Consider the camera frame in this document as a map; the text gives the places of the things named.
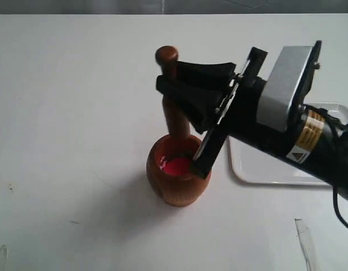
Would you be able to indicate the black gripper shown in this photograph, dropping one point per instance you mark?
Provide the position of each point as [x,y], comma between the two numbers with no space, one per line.
[239,118]

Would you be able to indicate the brown wooden pestle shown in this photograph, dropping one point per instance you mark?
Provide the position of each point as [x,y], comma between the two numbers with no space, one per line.
[178,126]

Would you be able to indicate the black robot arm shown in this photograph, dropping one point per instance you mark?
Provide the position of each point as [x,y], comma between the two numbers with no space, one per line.
[269,115]

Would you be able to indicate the wooden mortar cup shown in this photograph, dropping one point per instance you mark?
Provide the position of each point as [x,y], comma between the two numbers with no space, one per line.
[176,190]

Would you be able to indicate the white plastic tray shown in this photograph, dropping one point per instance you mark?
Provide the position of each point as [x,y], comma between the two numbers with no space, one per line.
[278,166]

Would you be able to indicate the clear tape strip right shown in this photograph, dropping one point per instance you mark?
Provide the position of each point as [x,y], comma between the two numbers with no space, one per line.
[303,234]

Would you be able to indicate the clear tape strip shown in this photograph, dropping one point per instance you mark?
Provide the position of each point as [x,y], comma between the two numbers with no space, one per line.
[3,253]
[303,234]

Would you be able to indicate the clear tape strip left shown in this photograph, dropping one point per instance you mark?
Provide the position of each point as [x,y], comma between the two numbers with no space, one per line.
[3,253]

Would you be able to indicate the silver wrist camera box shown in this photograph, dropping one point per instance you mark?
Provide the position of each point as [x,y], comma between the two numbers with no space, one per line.
[287,85]

